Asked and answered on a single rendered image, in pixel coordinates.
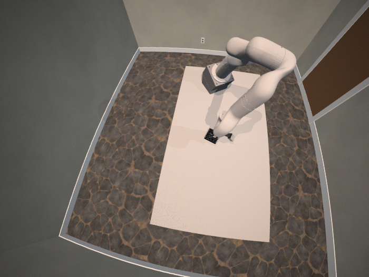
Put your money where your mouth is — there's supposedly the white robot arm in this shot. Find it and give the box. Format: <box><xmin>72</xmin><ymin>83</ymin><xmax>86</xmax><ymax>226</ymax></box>
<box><xmin>211</xmin><ymin>37</ymin><xmax>296</xmax><ymax>142</ymax></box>

